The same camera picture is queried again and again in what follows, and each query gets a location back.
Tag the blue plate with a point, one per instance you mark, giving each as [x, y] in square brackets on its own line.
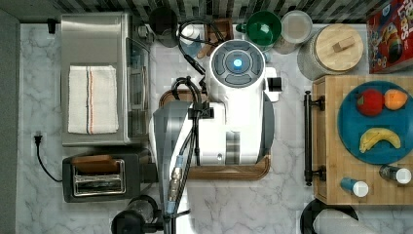
[352, 125]

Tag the clear lidded glass jar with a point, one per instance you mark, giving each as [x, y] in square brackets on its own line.
[296, 30]

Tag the white capped bottle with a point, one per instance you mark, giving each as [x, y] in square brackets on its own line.
[189, 35]

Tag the wooden spoon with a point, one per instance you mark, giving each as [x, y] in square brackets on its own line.
[207, 49]

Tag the brown toast slice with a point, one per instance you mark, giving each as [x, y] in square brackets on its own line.
[95, 164]

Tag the black two-slot toaster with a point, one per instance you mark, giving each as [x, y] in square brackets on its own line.
[135, 171]

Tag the white striped dish towel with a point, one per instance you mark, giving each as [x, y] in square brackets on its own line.
[92, 105]

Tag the orange fruit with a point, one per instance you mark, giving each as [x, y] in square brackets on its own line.
[395, 99]

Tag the wooden drawer box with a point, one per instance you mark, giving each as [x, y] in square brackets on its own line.
[332, 161]

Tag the glass french press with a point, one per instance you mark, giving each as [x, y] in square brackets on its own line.
[141, 216]

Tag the froot loops cereal box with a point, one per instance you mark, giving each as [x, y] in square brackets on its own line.
[390, 37]

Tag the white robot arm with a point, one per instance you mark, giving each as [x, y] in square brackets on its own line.
[233, 126]

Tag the red apple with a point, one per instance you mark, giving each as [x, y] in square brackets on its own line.
[370, 102]

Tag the stainless steel toaster oven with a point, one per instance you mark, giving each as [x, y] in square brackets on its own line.
[108, 39]

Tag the wooden serving tray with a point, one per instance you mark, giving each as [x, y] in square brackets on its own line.
[251, 172]

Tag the brown wooden utensil box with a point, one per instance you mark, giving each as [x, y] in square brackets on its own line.
[224, 26]

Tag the yellow banana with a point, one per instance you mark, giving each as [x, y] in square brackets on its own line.
[374, 135]

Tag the jar with wooden lid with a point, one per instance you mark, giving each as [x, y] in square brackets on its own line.
[333, 50]

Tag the blue salt shaker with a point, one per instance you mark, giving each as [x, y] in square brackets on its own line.
[356, 187]

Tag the black paper towel holder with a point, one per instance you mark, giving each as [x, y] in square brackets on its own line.
[314, 208]

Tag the green mug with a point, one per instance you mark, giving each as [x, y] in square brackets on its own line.
[263, 29]

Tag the dark pepper shaker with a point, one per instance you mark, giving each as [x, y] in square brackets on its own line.
[400, 175]

